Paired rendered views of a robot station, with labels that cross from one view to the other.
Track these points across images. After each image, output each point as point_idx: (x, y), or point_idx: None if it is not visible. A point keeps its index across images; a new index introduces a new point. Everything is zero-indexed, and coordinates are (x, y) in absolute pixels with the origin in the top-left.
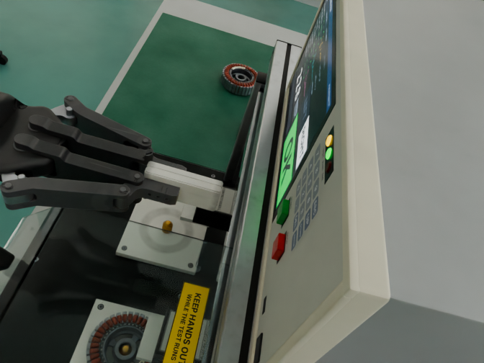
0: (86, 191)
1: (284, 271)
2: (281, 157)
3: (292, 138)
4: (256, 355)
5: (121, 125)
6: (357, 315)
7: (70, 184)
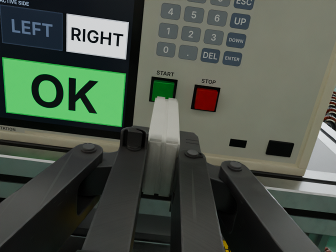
0: (282, 210)
1: (246, 86)
2: (26, 123)
3: (41, 75)
4: (287, 148)
5: (34, 181)
6: None
7: (286, 238)
